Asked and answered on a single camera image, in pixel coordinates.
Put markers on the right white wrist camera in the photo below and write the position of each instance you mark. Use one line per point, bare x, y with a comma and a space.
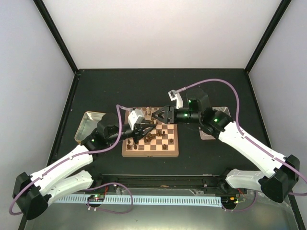
175, 96

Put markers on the wooden chess board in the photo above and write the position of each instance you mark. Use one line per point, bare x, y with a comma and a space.
154, 148

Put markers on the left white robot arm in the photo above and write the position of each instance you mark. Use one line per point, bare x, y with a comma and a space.
34, 193

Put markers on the row of white chess pieces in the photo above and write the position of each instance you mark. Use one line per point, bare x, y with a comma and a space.
147, 111

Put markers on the light blue cable duct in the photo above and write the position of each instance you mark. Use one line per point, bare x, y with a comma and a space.
206, 201

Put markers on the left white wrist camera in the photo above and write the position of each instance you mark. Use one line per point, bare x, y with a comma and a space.
135, 117

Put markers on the black rail base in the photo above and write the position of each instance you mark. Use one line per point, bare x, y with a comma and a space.
215, 184

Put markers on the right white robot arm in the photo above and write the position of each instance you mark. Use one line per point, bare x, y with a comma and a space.
276, 175

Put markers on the small circuit board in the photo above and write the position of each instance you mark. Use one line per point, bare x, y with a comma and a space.
96, 198

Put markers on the gold rimmed metal tray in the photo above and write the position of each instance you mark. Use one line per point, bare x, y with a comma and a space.
88, 123

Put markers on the pile of dark chess pieces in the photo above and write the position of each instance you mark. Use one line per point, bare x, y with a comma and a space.
149, 137

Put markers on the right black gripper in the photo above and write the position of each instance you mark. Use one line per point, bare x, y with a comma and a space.
168, 109

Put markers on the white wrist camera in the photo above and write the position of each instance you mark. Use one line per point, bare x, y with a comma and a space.
175, 96
135, 117

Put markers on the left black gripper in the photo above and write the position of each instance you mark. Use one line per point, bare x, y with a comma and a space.
138, 130

